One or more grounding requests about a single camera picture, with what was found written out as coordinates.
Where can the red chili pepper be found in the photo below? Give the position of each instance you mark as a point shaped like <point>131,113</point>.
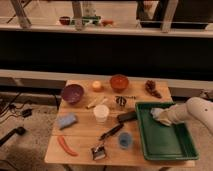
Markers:
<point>65,147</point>

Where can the green plastic tray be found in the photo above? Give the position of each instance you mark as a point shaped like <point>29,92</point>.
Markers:
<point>160,142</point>

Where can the black metal keys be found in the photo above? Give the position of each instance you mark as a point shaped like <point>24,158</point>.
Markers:
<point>122,100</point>

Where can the small orange fruit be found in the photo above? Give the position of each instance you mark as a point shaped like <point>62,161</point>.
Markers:
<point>97,86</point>

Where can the blue sponge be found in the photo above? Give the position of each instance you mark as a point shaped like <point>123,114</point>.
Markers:
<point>66,120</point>

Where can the wooden handled utensil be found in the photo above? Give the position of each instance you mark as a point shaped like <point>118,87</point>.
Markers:
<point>96,102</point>

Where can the orange bowl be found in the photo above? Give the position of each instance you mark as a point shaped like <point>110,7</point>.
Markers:
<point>119,83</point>

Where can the black background box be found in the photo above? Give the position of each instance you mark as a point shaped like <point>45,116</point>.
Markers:
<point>189,14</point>

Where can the black rectangular block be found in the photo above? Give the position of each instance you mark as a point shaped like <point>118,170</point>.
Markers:
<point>125,117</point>

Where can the purple bowl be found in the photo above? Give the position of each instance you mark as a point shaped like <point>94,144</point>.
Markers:
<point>72,93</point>

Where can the blue cup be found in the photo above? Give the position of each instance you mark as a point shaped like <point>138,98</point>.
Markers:
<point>125,140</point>

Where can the white plastic cup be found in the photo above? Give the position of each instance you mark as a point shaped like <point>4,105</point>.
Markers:
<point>101,113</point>

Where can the patterned towel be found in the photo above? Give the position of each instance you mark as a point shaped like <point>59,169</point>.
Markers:
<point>161,115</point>

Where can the black binder clip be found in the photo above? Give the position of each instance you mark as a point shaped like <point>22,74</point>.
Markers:
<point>98,152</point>

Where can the dark red background bowl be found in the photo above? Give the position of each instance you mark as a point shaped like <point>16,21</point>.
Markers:
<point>64,20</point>

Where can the green background toy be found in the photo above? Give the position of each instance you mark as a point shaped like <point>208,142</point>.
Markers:
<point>91,20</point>

